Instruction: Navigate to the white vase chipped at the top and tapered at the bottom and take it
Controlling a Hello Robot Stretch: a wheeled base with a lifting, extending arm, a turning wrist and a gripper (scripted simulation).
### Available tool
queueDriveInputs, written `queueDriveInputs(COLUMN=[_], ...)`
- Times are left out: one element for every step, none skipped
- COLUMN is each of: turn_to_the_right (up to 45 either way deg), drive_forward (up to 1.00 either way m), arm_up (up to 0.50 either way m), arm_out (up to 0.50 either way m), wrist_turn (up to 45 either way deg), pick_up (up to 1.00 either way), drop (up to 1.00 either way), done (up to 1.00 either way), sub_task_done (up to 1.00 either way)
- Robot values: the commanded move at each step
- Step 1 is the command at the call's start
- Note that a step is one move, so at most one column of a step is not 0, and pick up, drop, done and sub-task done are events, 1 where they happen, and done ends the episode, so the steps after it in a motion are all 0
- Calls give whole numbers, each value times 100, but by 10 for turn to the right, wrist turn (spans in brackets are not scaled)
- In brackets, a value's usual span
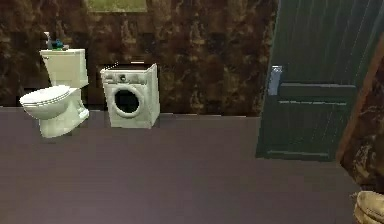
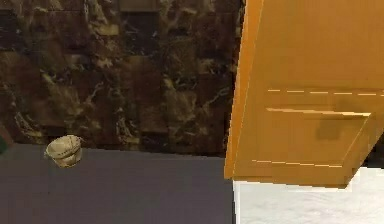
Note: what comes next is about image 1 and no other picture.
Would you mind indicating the white washing machine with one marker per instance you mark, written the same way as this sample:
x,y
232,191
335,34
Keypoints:
x,y
130,100

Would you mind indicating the dark green room door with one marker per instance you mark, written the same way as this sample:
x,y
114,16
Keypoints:
x,y
313,100

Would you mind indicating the white toilet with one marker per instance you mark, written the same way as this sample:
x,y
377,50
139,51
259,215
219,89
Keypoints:
x,y
56,100

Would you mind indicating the blue green small object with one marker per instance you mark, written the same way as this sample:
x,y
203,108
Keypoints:
x,y
58,44

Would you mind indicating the grey spray bottle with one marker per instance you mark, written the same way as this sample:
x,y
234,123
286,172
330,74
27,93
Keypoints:
x,y
48,40

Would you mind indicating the beige round basket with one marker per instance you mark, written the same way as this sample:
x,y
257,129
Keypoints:
x,y
370,208

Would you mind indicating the green framed wall picture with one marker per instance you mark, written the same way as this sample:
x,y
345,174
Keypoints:
x,y
116,5

